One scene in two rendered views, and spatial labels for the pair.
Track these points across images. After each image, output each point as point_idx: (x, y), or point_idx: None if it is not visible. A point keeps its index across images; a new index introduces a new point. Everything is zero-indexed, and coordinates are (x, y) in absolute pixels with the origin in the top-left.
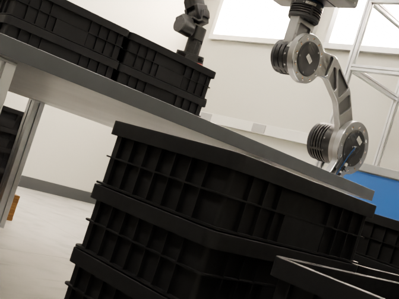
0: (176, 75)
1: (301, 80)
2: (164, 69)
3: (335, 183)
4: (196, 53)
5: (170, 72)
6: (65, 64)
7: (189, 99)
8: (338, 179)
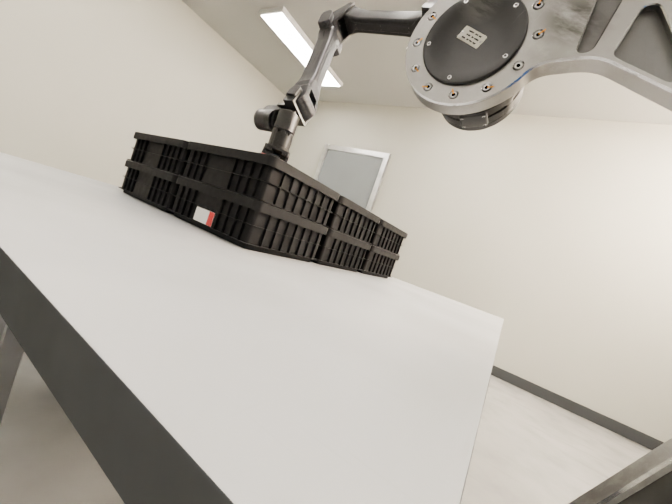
0: (223, 174)
1: (449, 101)
2: (212, 170)
3: (17, 323)
4: (271, 143)
5: (217, 172)
6: None
7: (234, 201)
8: (32, 305)
